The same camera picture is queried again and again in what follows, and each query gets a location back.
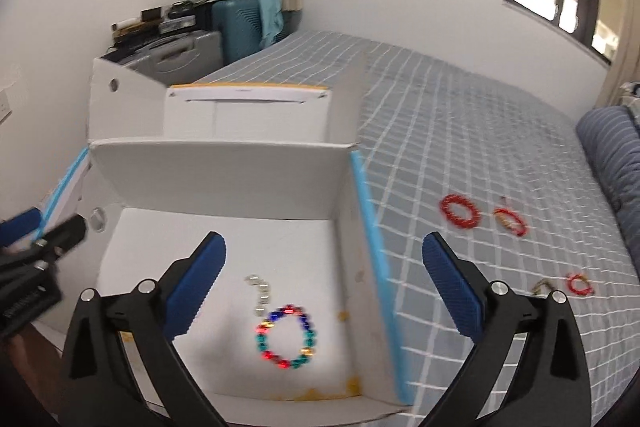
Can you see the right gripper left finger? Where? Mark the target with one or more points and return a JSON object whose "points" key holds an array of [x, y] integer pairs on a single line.
{"points": [[99, 384]]}

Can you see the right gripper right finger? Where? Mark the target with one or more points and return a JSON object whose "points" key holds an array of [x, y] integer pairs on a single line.
{"points": [[550, 385]]}

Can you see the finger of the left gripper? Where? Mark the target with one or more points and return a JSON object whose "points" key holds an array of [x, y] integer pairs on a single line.
{"points": [[60, 240], [19, 226]]}

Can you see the red cord bracelet gold charm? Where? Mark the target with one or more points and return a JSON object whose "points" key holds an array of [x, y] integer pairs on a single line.
{"points": [[579, 285]]}

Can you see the red cord bracelet gold tube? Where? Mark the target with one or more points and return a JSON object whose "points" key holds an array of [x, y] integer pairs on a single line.
{"points": [[509, 219]]}

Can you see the left hand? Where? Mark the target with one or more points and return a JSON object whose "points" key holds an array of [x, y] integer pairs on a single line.
{"points": [[39, 364]]}

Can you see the blue camel cardboard box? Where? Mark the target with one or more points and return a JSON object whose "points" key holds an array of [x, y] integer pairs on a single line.
{"points": [[298, 329]]}

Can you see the grey checked bed sheet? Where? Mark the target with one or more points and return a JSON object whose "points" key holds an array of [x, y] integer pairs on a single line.
{"points": [[441, 146]]}

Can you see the grey suitcase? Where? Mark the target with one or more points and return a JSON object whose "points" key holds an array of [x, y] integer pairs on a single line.
{"points": [[178, 59]]}

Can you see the blue striped pillow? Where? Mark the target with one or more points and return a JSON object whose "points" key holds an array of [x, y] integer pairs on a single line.
{"points": [[610, 139]]}

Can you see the teal suitcase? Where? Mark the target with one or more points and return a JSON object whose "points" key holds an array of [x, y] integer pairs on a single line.
{"points": [[238, 22]]}

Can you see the teal cloth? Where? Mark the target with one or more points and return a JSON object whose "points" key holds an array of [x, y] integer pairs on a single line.
{"points": [[271, 19]]}

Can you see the beige curtain right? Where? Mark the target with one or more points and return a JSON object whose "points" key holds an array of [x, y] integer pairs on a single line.
{"points": [[625, 66]]}

